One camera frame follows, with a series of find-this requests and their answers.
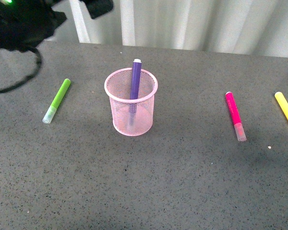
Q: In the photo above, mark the purple marker pen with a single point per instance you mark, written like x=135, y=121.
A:
x=135, y=81

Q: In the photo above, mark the pink marker pen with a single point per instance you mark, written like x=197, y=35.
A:
x=235, y=117

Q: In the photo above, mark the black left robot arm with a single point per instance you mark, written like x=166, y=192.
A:
x=26, y=23

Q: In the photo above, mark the pink mesh cup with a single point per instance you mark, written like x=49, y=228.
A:
x=117, y=86

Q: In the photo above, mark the green marker pen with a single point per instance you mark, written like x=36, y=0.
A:
x=56, y=102

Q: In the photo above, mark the yellow marker pen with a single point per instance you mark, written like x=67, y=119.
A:
x=282, y=103

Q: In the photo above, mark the white curtain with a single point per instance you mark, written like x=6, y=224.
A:
x=258, y=27

